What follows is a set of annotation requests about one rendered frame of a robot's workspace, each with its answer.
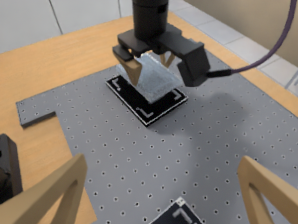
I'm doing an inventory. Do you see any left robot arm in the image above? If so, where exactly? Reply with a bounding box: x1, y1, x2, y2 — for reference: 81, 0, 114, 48
0, 0, 210, 205

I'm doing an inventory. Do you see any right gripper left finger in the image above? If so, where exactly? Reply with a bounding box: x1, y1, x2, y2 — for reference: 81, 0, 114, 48
0, 153, 87, 224

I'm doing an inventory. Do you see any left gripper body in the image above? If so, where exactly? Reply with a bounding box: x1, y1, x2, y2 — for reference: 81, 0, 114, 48
112, 1, 211, 81

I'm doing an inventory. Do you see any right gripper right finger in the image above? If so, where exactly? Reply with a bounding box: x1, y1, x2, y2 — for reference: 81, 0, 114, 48
237, 156, 298, 224

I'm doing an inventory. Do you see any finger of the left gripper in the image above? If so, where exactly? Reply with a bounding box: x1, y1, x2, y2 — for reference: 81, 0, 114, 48
160, 53, 177, 68
112, 51, 143, 87

